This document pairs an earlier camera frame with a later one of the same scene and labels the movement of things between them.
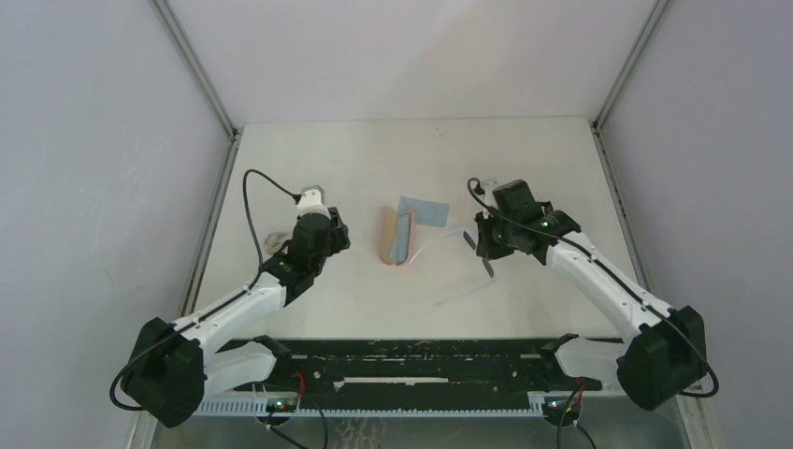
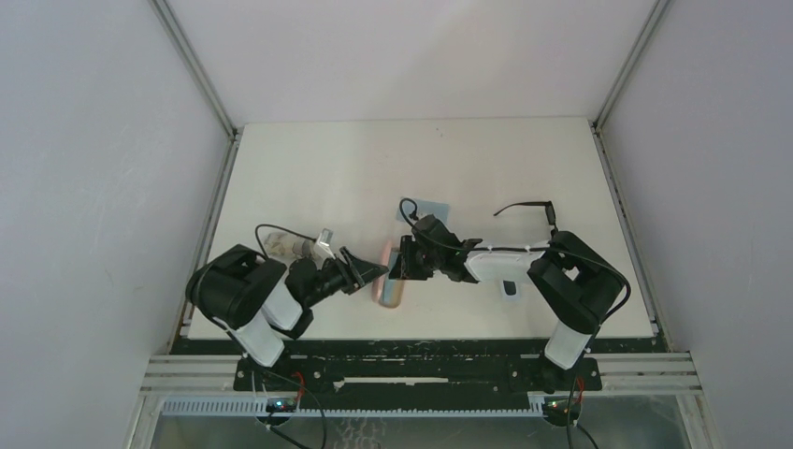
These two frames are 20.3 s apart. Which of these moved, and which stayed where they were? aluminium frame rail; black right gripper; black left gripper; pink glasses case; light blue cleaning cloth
Moved: black right gripper; pink glasses case; black left gripper
Stayed: aluminium frame rail; light blue cleaning cloth
